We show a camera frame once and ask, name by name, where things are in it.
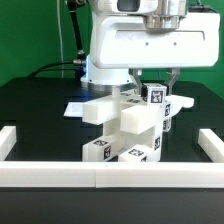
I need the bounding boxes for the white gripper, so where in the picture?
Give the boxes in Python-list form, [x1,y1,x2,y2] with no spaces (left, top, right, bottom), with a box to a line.
[90,13,220,98]

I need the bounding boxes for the white tagged cube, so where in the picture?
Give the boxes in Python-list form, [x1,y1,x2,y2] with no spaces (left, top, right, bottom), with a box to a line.
[163,118,172,132]
[142,83,167,105]

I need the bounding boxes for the white chair back frame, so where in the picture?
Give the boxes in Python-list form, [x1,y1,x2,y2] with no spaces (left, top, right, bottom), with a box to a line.
[81,88,194,136]

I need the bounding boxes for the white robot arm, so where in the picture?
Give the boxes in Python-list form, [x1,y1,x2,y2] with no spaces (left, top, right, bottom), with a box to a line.
[65,0,221,87]

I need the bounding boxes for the white marker sheet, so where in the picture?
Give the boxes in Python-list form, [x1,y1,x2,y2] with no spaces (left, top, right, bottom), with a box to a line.
[64,102,83,117]

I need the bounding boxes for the white U-shaped barrier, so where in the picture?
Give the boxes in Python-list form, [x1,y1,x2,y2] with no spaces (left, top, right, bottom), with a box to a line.
[0,126,224,188]

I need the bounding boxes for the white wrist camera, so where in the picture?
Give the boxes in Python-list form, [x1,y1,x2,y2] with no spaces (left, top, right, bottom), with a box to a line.
[97,0,158,14]

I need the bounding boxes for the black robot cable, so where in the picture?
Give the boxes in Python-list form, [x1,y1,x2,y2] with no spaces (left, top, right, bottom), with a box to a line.
[27,0,88,80]

